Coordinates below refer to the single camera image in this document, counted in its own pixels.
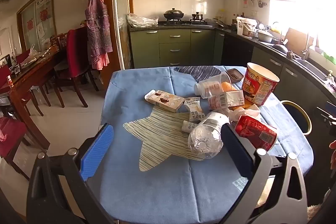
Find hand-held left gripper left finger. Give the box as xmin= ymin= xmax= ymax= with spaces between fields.
xmin=26 ymin=123 xmax=118 ymax=224

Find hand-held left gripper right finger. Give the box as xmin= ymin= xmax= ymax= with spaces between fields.
xmin=221 ymin=123 xmax=309 ymax=224

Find red drink can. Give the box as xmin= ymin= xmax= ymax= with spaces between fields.
xmin=234 ymin=115 xmax=278 ymax=150

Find yellow rimmed trash bin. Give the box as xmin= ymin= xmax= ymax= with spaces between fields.
xmin=280 ymin=100 xmax=312 ymax=135

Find clear plastic water bottle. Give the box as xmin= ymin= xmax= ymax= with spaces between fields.
xmin=187 ymin=112 xmax=231 ymax=160

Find white paper towel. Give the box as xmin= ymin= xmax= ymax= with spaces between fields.
xmin=227 ymin=104 xmax=261 ymax=126

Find pink and white carton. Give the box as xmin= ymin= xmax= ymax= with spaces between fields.
xmin=208 ymin=90 xmax=245 ymax=110

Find small white tube packet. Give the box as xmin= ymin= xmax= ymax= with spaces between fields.
xmin=182 ymin=120 xmax=200 ymax=133

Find white snack wrapper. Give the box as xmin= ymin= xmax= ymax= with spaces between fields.
xmin=183 ymin=97 xmax=204 ymax=123

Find red instant noodle cup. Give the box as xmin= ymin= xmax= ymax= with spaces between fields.
xmin=241 ymin=62 xmax=280 ymax=106

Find clear plastic cup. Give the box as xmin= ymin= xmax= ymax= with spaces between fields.
xmin=194 ymin=72 xmax=232 ymax=98

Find small dark rectangular tray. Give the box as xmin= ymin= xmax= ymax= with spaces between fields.
xmin=226 ymin=69 xmax=246 ymax=83

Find beige illustrated carton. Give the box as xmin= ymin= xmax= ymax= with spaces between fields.
xmin=144 ymin=90 xmax=185 ymax=112

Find steel kitchen sink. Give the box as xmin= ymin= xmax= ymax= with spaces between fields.
xmin=294 ymin=57 xmax=331 ymax=80

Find steel kitchen faucet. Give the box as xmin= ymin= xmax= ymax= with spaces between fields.
xmin=302 ymin=32 xmax=319 ymax=56

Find blue star print tablecloth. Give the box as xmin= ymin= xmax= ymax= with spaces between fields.
xmin=87 ymin=65 xmax=314 ymax=223

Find dark pan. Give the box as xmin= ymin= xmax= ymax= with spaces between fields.
xmin=270 ymin=40 xmax=289 ymax=54

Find wooden cutting board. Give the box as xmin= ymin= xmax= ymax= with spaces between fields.
xmin=285 ymin=28 xmax=315 ymax=52

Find red upholstered wooden chair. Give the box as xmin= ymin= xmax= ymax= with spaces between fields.
xmin=54 ymin=27 xmax=99 ymax=108
xmin=0 ymin=116 xmax=50 ymax=181

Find white basin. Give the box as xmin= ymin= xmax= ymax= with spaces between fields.
xmin=256 ymin=30 xmax=275 ymax=43

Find wooden dining table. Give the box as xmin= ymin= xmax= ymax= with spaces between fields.
xmin=0 ymin=44 xmax=66 ymax=149

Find crumpled clear plastic sheet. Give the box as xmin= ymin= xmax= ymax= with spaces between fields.
xmin=21 ymin=44 xmax=44 ymax=68

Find green kitchen base cabinets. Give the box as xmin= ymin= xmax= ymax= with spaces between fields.
xmin=130 ymin=28 xmax=336 ymax=151

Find checkered apron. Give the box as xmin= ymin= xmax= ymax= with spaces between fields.
xmin=84 ymin=0 xmax=113 ymax=71

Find glass pot lid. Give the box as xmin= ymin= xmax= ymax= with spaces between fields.
xmin=213 ymin=18 xmax=227 ymax=30

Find clear plastic bag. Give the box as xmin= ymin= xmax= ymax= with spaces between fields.
xmin=127 ymin=13 xmax=159 ymax=28

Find gas stove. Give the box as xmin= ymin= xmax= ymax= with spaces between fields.
xmin=159 ymin=19 xmax=214 ymax=28

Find black lidded wok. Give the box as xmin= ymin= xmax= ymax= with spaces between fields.
xmin=163 ymin=8 xmax=185 ymax=21

